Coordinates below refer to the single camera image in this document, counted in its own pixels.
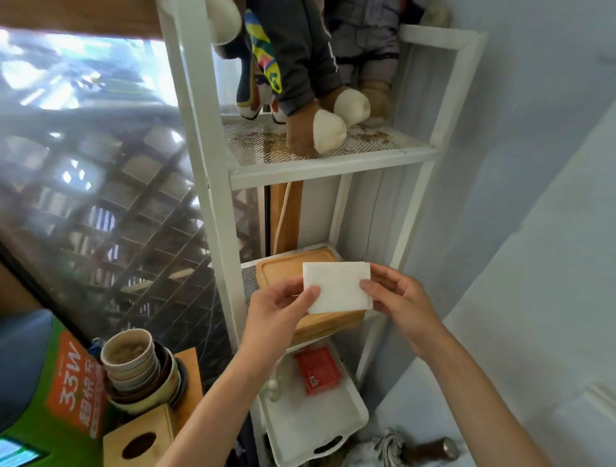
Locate brown plush bear grey hoodie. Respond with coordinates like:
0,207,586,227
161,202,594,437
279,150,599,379
206,0,372,158

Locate white paper tissue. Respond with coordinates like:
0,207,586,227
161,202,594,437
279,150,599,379
302,261,374,314

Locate small white round ornament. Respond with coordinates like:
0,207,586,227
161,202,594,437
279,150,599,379
260,370,283,403

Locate person's right hand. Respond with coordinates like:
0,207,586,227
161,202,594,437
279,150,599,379
360,264,451,360

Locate stack of ceramic bowls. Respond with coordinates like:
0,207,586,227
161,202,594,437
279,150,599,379
99,328,188,415

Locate red packet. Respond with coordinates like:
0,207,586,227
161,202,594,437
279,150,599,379
294,347,343,396

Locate colourful plush toy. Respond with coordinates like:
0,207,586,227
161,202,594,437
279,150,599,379
235,9,287,124

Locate white cable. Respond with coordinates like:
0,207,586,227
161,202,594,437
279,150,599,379
272,182,293,256

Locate blue grey cushion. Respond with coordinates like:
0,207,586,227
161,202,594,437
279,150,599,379
0,309,55,434

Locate glass window with lattice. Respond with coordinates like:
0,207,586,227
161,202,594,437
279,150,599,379
0,28,268,390

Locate person's right forearm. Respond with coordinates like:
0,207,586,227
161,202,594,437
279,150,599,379
423,333,541,467

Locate green box orange label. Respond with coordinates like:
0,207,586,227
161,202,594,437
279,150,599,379
0,315,112,467

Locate person's left hand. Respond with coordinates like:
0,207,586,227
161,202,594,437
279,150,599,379
239,277,321,369

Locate wooden board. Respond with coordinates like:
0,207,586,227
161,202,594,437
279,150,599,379
269,181,304,257

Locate wooden tissue box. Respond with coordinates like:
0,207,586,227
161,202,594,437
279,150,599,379
102,403,177,467

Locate person's left forearm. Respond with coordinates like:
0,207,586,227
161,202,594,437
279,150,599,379
156,347,290,467

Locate wooden side table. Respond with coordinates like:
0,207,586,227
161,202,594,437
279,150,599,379
171,347,205,436

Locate lit phone screen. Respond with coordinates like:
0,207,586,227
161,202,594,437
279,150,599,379
0,436,46,467

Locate brown plush toy grey trousers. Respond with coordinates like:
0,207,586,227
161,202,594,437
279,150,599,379
326,0,453,129

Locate white plastic tray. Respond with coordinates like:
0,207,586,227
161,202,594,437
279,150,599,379
259,337,370,467

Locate wooden box with lid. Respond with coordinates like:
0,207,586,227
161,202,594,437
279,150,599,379
255,247,366,345

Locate white string mop head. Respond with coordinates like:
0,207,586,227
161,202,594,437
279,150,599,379
373,428,410,467

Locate white metal shelf rack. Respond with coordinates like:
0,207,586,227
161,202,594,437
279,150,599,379
156,0,490,467

